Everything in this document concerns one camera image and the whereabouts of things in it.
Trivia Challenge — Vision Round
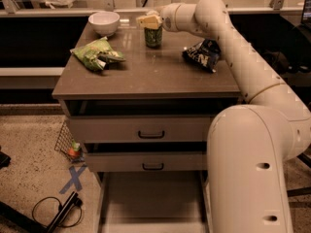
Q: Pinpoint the wire mesh basket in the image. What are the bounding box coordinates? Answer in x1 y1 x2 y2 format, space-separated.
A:
54 122 84 163

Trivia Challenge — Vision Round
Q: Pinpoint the brown drawer cabinet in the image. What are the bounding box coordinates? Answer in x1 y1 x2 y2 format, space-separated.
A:
52 10 244 233

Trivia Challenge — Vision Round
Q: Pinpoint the green soda can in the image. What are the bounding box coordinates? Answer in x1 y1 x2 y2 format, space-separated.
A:
144 27 162 48

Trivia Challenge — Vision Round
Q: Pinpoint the blue tape cross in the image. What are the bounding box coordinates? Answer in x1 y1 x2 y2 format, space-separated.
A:
59 164 86 194

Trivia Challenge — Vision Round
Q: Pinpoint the white bowl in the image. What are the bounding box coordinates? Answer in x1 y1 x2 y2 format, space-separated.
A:
88 11 120 36

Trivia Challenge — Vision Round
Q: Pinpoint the black floor cable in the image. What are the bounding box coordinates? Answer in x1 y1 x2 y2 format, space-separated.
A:
31 196 84 229

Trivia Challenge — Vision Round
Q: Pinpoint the black stand leg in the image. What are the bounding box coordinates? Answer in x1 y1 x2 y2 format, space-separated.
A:
0 192 82 233

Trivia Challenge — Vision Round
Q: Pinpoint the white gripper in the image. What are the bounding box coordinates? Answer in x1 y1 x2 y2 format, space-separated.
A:
136 3 181 32

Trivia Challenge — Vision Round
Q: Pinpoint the green chip bag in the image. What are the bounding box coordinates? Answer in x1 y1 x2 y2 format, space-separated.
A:
71 37 125 72

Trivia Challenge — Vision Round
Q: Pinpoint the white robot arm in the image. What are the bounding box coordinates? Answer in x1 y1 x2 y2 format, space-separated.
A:
136 0 311 233

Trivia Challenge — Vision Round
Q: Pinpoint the blue chip bag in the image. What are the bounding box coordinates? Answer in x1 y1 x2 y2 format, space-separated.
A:
182 39 221 73

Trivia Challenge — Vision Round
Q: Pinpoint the open bottom drawer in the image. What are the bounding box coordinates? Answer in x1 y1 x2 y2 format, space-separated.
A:
96 171 210 233

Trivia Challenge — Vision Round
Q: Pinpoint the black chair base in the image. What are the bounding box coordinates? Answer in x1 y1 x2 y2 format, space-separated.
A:
288 153 311 197

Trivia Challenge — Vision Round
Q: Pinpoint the top drawer with handle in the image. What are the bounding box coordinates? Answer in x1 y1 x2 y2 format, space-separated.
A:
66 116 211 144

